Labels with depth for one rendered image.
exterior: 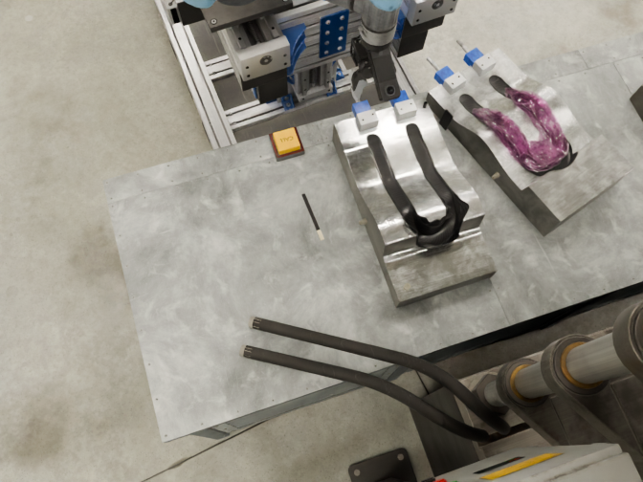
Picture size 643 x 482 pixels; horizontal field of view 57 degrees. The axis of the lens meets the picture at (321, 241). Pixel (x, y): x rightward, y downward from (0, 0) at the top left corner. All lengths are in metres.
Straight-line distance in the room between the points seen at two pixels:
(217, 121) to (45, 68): 0.94
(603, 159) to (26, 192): 2.14
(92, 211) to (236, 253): 1.15
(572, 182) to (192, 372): 1.05
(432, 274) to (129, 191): 0.82
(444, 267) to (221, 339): 0.57
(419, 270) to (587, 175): 0.49
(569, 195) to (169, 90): 1.80
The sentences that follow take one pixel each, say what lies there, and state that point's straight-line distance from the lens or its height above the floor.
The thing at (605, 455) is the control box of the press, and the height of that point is 1.46.
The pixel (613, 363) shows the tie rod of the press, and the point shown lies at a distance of 0.92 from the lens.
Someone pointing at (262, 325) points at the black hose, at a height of 0.83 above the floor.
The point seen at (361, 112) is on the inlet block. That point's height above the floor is 0.90.
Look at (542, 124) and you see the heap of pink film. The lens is 1.68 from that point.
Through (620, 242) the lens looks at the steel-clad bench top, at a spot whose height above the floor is 0.80.
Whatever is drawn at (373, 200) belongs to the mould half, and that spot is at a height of 0.90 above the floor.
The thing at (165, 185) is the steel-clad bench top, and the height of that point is 0.80.
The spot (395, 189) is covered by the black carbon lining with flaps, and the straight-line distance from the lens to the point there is 1.51.
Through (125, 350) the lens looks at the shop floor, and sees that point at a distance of 2.38.
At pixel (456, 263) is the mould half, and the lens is 1.50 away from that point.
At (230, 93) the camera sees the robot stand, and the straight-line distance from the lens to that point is 2.47.
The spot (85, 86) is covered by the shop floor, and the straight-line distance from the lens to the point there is 2.89.
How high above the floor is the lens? 2.25
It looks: 70 degrees down
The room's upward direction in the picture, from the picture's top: 4 degrees clockwise
